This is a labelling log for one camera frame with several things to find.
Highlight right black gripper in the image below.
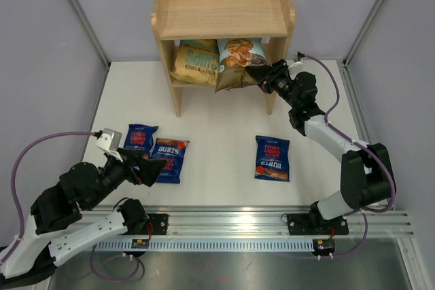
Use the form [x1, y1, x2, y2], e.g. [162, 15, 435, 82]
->
[246, 59, 300, 109]

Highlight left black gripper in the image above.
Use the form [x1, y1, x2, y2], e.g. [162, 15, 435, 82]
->
[85, 147, 167, 210]

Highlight light blue cassava chips bag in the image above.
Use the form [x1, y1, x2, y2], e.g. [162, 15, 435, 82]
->
[215, 38, 266, 92]

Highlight yellow kettle chips bag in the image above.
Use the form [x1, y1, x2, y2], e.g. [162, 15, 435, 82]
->
[170, 39, 220, 88]

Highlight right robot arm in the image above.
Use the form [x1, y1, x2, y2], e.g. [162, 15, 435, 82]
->
[245, 59, 396, 236]

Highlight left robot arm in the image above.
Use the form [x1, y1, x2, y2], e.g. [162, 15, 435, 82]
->
[1, 150, 167, 289]

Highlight wooden two-tier shelf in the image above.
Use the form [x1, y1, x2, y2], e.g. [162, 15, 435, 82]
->
[151, 0, 296, 117]

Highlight blue Burts bag centre left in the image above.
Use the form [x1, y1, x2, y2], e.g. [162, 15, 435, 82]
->
[151, 138, 189, 184]

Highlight blue burts bag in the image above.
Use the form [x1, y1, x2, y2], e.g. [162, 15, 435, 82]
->
[254, 135, 290, 182]
[151, 138, 189, 184]
[124, 124, 158, 155]

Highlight blue Burts bag far left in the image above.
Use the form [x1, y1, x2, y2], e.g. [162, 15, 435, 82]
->
[124, 124, 158, 155]

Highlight blue Burts bag right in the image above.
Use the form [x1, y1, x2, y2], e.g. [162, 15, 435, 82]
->
[254, 135, 290, 182]

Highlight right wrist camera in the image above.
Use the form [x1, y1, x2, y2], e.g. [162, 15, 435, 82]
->
[291, 52, 305, 67]

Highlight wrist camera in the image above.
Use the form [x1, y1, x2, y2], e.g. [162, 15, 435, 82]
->
[96, 128, 123, 162]
[291, 52, 305, 67]

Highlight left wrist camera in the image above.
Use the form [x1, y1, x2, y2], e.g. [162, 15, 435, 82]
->
[96, 128, 123, 162]

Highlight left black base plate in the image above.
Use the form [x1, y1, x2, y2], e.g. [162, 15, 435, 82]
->
[138, 213, 169, 236]

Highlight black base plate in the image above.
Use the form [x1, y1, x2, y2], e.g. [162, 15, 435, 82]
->
[138, 213, 169, 236]
[286, 213, 349, 236]

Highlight white slotted cable duct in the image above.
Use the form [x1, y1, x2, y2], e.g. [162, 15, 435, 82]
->
[96, 238, 314, 253]

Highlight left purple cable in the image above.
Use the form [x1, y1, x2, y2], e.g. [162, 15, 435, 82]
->
[0, 130, 145, 283]

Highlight aluminium mounting rail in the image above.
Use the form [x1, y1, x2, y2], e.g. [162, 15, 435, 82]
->
[77, 205, 415, 238]

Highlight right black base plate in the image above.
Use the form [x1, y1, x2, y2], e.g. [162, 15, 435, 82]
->
[286, 213, 349, 236]

